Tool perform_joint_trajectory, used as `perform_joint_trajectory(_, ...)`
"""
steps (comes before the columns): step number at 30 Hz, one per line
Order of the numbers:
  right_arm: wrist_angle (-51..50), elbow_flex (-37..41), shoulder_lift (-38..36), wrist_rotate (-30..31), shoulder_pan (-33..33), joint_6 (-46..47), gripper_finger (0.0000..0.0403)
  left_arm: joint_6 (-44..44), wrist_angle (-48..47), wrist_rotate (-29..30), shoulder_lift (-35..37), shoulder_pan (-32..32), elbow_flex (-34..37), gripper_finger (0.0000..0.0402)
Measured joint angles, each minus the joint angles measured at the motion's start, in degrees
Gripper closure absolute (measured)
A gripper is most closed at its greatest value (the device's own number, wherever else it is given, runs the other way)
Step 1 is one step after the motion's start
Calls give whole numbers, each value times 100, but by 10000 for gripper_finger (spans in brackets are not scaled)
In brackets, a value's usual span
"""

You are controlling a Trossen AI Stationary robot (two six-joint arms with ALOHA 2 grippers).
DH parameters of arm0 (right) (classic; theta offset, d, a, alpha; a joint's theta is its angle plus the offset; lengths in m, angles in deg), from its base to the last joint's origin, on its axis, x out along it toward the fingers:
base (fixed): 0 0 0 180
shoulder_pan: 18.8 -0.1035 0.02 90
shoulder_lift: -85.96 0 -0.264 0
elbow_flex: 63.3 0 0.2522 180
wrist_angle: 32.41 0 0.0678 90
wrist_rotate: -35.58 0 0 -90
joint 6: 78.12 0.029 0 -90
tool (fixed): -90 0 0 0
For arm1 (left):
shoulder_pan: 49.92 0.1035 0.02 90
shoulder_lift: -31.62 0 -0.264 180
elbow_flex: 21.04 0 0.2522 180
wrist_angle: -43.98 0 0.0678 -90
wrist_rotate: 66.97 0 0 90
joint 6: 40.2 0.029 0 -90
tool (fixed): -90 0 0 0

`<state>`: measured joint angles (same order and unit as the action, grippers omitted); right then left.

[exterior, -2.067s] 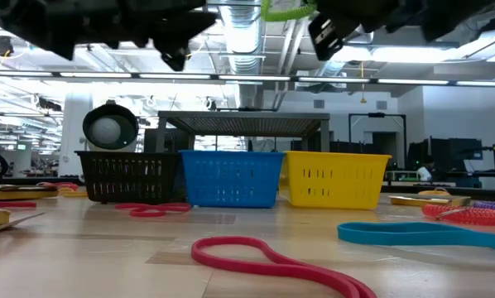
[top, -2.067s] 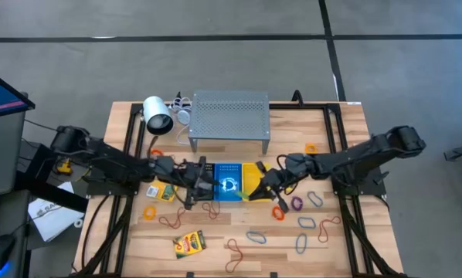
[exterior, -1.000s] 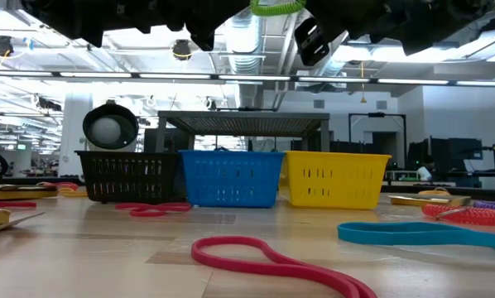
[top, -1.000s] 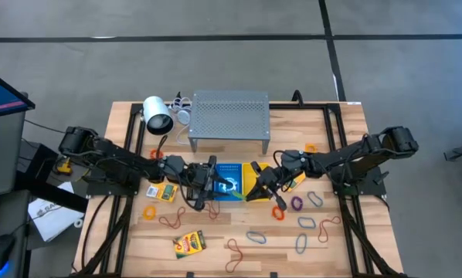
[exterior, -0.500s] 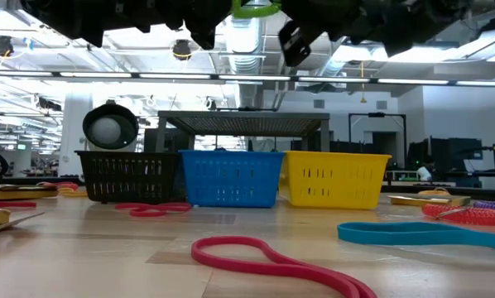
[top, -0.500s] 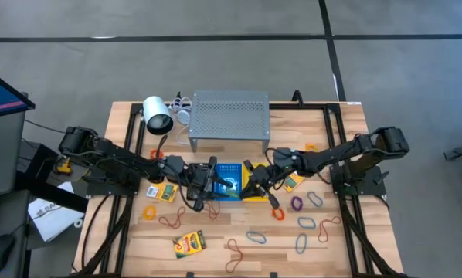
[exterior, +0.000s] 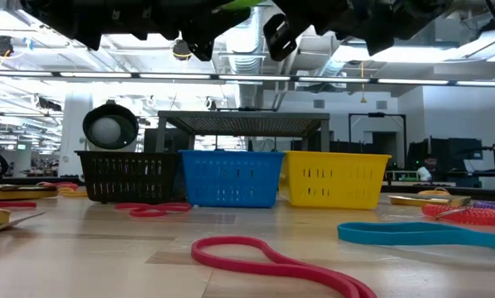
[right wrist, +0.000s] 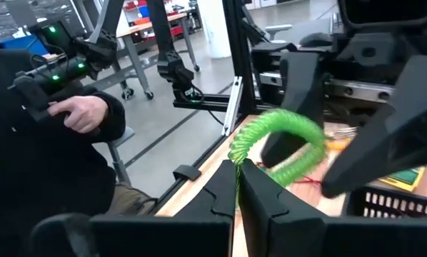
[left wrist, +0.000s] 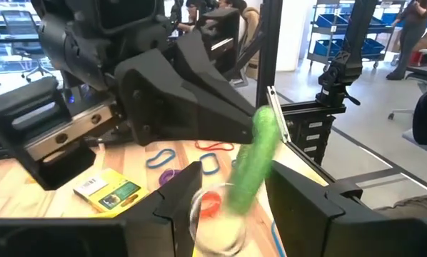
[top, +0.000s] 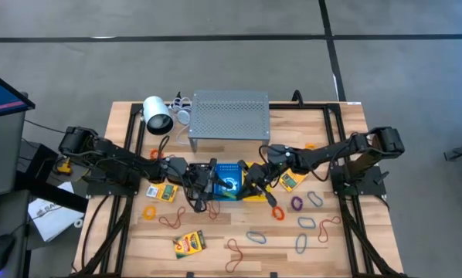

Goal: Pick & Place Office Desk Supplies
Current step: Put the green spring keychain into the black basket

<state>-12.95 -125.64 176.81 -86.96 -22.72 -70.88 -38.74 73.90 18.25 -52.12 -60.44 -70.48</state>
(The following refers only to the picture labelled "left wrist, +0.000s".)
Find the black aluminium table frame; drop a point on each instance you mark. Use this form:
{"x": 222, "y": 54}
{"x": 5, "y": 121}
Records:
{"x": 268, "y": 53}

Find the silver metal bracket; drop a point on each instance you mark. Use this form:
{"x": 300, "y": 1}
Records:
{"x": 277, "y": 114}

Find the red rubber band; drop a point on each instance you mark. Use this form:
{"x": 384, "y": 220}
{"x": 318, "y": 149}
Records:
{"x": 203, "y": 147}

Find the black office chair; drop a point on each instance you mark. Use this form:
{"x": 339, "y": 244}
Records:
{"x": 20, "y": 25}

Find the black labelled equipment box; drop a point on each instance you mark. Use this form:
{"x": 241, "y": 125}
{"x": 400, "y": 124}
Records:
{"x": 299, "y": 139}

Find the grey wheeled cart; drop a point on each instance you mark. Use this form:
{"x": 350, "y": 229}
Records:
{"x": 311, "y": 43}

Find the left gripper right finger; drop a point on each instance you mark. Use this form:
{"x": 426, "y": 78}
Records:
{"x": 306, "y": 221}

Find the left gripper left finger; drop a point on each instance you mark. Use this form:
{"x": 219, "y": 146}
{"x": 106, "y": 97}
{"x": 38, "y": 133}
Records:
{"x": 163, "y": 228}

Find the yellow card pack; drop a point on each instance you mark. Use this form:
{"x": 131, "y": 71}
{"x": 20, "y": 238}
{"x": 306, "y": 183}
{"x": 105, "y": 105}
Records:
{"x": 110, "y": 194}

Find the blue storage bin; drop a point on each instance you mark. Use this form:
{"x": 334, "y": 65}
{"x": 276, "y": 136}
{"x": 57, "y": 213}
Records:
{"x": 372, "y": 47}
{"x": 326, "y": 48}
{"x": 388, "y": 18}
{"x": 329, "y": 19}

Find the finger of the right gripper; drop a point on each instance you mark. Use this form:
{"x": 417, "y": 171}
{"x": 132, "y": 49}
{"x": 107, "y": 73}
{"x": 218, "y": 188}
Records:
{"x": 170, "y": 107}
{"x": 199, "y": 68}

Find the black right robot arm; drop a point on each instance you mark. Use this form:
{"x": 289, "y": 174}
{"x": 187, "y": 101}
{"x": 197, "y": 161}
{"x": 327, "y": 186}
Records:
{"x": 74, "y": 14}

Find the blue rubber band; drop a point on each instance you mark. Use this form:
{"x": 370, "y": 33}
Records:
{"x": 162, "y": 163}
{"x": 276, "y": 239}
{"x": 210, "y": 173}

